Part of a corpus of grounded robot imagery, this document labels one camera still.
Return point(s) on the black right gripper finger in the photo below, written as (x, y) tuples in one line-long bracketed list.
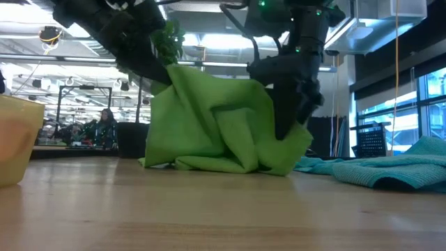
[(310, 109), (287, 111)]

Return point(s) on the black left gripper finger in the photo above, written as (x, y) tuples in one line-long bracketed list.
[(146, 62)]

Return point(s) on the green microfiber towel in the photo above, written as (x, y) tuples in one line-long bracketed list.
[(209, 125)]

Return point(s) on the teal microfiber towel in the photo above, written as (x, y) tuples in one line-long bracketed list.
[(400, 171)]

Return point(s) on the black folded panel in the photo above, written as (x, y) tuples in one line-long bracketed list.
[(322, 136)]

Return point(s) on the long ceiling light strip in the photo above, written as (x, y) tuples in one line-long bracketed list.
[(223, 64)]

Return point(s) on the black perforated panel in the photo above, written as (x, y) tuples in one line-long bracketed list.
[(374, 139)]

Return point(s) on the person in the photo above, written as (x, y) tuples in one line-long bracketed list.
[(106, 129)]

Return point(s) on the green potted plant black pot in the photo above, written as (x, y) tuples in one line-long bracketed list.
[(132, 139)]

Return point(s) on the background robot station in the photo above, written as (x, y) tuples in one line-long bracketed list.
[(69, 134)]

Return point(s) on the yellow translucent plastic bin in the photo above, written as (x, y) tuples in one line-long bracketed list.
[(21, 167)]

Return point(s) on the black ceiling camera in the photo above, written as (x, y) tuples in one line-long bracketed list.
[(50, 34)]

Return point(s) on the black gantry frame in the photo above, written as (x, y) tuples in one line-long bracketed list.
[(83, 87)]

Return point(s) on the silver air duct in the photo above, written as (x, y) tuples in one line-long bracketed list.
[(366, 31)]

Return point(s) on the black aluminium table frame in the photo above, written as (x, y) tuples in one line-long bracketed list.
[(69, 154)]

